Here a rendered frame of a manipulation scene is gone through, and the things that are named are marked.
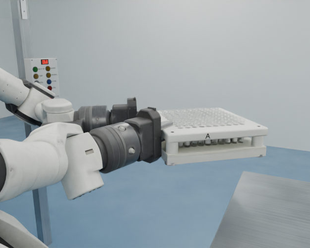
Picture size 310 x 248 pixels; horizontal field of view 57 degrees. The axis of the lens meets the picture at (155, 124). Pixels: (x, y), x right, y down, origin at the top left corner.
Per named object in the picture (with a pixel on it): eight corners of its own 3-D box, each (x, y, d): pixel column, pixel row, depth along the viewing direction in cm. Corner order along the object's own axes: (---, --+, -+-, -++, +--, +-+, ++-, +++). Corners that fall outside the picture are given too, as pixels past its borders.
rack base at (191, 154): (219, 129, 91) (219, 121, 90) (265, 156, 68) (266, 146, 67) (143, 134, 85) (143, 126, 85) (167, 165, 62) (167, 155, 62)
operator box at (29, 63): (60, 103, 169) (57, 58, 162) (35, 108, 154) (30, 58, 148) (53, 102, 172) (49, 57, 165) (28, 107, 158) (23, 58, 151)
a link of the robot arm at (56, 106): (77, 136, 75) (65, 126, 86) (74, 103, 73) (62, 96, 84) (51, 140, 72) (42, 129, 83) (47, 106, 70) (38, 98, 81)
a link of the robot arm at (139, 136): (137, 104, 66) (93, 113, 58) (169, 109, 59) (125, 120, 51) (139, 155, 69) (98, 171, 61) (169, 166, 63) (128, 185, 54)
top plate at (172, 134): (219, 113, 90) (220, 107, 89) (267, 136, 67) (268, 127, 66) (143, 117, 84) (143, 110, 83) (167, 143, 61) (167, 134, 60)
